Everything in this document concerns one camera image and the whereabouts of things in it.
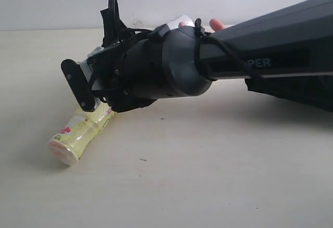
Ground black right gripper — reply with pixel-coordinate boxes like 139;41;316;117
88;40;156;112

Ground clear bottle green label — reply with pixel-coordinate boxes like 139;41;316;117
166;15;195;30

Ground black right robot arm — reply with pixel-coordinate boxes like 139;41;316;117
88;0;332;112

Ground black sleeved forearm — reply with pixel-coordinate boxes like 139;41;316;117
245;75;332;112

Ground yellow drink bottle red cap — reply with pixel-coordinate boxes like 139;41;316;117
48;103;114;166

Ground person's open bare hand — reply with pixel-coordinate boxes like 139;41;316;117
178;18;226;33

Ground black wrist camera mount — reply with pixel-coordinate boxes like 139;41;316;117
61;59;100;112

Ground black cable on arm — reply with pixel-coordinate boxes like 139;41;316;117
100;0;263;79

